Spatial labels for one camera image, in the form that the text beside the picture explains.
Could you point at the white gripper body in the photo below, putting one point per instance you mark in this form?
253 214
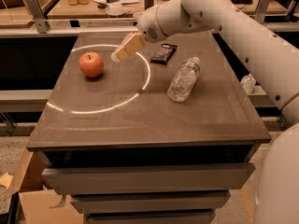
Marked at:
147 24

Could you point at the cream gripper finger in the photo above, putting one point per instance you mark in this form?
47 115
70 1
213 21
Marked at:
132 46
128 37

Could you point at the red apple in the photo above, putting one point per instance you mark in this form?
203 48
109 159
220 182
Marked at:
91 64

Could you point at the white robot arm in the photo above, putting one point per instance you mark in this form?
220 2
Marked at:
273 62

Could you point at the clear plastic water bottle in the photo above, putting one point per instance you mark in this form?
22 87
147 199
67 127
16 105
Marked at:
184 80

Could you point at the small sanitizer bottle left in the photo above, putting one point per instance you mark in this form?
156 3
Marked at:
248 83

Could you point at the black snack bar packet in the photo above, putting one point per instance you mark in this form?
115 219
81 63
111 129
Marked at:
163 54

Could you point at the white bowl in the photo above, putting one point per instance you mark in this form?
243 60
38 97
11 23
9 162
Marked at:
115 10

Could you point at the grey drawer cabinet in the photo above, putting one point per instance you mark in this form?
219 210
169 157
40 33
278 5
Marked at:
127 154

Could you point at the yellow sticky note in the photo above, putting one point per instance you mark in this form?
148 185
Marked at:
5 180

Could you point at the cardboard box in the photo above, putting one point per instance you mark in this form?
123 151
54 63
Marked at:
39 205

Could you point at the metal bracket left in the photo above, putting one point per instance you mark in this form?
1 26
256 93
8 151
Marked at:
38 16

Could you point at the metal bracket right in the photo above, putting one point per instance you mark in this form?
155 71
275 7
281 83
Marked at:
260 10

